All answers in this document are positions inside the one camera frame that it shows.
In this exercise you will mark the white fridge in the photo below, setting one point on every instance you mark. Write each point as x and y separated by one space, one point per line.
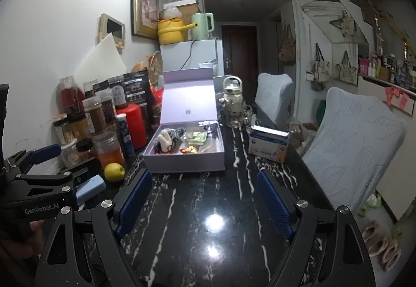
201 56

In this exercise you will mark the red cylinder canister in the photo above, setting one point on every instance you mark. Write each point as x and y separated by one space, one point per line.
133 124

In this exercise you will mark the star shaped bag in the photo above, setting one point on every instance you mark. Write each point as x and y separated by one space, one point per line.
346 23

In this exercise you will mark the woven brown bag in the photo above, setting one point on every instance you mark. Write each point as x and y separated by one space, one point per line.
287 49

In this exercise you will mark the pink cloth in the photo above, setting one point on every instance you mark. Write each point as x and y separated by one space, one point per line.
396 96

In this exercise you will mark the white wall socket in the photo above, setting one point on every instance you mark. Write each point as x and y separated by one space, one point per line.
309 76

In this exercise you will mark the row of toiletry bottles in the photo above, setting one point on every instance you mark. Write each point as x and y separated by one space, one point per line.
386 69

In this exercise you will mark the lavender gift box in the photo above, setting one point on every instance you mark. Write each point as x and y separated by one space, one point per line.
188 95

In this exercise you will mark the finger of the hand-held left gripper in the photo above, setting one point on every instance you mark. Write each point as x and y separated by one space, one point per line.
86 168
45 152

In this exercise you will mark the cluster of spice jars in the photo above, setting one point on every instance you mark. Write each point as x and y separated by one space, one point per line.
94 114

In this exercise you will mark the red gold candy packet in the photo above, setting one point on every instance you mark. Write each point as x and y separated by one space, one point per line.
190 149

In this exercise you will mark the clear plastic container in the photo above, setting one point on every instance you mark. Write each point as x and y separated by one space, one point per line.
297 132

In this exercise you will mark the black snack bag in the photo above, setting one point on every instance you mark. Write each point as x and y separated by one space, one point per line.
135 88

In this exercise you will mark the gold decorative plate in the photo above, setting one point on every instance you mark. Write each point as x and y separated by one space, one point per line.
156 65

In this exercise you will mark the green bag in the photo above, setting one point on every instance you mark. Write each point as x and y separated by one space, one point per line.
320 111

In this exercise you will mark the dark wooden door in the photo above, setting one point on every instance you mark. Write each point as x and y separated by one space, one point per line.
239 52

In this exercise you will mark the gold framed picture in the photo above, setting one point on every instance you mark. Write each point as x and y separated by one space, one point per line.
144 9

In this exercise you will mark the green white packet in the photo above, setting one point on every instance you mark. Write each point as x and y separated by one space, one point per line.
196 137

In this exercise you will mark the plaid scrunchie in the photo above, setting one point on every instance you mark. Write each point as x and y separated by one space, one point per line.
177 134

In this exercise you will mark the gold stair railing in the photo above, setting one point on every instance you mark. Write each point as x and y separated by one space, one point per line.
390 23

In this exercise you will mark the beige pink slipper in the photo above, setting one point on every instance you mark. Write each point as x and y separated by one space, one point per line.
388 253
370 231

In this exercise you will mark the green electric kettle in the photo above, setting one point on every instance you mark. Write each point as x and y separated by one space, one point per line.
201 26

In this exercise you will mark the yellow pot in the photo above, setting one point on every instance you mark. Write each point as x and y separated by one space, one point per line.
170 30

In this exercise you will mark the beige tote bag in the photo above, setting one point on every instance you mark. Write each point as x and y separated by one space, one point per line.
321 69
346 67

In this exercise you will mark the small wooden framed panel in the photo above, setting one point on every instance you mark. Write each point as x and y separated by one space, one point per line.
112 30

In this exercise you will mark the white plush toy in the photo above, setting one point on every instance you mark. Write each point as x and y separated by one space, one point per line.
164 142

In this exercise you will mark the clear glass cup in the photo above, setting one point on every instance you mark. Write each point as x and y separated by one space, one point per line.
248 113

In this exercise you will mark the blue white mask box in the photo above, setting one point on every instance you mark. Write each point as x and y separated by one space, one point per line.
268 144

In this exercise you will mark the white plastic bag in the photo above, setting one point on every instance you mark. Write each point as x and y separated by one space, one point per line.
171 12

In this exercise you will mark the glass water jug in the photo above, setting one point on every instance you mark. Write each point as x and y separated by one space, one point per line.
233 101

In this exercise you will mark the yellow lemon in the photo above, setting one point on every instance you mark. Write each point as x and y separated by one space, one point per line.
114 171

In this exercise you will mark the cardboard box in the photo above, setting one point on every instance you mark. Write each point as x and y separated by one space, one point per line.
190 12

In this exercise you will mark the large chair with light cover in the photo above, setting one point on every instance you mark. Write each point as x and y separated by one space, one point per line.
354 144

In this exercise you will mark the white panel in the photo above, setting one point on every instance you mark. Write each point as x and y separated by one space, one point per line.
393 176

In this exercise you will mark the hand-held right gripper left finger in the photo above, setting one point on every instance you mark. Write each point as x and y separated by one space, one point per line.
135 202

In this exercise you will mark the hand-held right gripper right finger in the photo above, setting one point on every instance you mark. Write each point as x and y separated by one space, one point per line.
273 205

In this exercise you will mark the blue tablet tube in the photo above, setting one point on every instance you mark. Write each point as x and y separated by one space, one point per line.
125 134

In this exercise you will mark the light blue power bank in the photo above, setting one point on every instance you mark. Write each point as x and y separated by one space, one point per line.
89 189

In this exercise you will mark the green slipper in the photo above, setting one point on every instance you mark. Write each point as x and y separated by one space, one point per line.
396 230
370 202

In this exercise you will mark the small chair with light cover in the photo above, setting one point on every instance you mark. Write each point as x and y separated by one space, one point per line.
273 95

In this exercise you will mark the white foam board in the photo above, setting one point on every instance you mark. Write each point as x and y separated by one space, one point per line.
100 59

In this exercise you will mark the person's left hand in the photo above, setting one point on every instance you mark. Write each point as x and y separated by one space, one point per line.
18 253

